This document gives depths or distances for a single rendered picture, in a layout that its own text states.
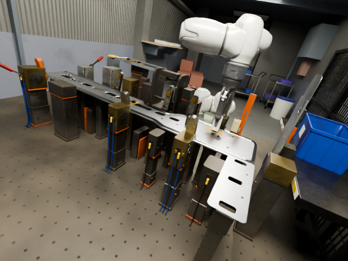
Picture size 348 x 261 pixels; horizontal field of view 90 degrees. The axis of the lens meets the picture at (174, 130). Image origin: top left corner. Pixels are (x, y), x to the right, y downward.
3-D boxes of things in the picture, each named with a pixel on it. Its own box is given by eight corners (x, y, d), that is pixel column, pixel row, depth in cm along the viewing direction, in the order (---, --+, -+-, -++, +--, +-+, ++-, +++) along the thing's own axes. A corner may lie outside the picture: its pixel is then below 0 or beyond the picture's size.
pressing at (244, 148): (33, 73, 112) (33, 71, 111) (67, 72, 131) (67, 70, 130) (253, 167, 65) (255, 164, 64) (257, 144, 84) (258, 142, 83)
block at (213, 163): (181, 222, 72) (199, 169, 59) (191, 203, 82) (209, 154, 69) (197, 232, 69) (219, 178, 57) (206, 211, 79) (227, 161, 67)
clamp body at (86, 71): (78, 111, 142) (76, 64, 126) (91, 108, 152) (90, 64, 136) (85, 114, 139) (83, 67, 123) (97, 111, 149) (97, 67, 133)
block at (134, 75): (126, 120, 145) (131, 63, 125) (132, 117, 151) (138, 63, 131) (136, 124, 141) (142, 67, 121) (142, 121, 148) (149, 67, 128)
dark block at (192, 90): (169, 148, 119) (183, 88, 100) (174, 145, 125) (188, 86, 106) (176, 151, 117) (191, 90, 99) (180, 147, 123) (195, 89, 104)
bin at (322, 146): (293, 156, 71) (311, 128, 65) (293, 134, 95) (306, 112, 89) (343, 176, 64) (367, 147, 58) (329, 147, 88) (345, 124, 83)
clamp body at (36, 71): (22, 125, 110) (9, 64, 94) (45, 119, 121) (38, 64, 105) (29, 130, 107) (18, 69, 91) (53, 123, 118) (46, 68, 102)
